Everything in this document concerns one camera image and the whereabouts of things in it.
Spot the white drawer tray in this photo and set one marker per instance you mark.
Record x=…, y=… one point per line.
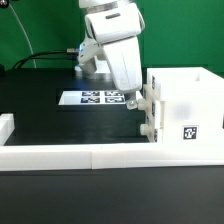
x=152, y=106
x=153, y=134

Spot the white U-shaped fence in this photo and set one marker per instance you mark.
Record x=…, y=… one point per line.
x=103, y=156

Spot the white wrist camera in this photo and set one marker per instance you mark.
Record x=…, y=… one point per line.
x=89, y=54

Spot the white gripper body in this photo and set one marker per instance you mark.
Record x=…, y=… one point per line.
x=115, y=27

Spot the white front drawer tray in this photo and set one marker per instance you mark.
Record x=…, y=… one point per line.
x=153, y=134

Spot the white fiducial marker sheet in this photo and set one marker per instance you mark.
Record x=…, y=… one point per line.
x=97, y=97

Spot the white drawer cabinet box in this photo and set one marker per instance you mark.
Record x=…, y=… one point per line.
x=193, y=104

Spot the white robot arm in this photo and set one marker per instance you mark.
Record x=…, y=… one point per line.
x=111, y=30

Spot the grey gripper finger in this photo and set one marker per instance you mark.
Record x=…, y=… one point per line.
x=131, y=100

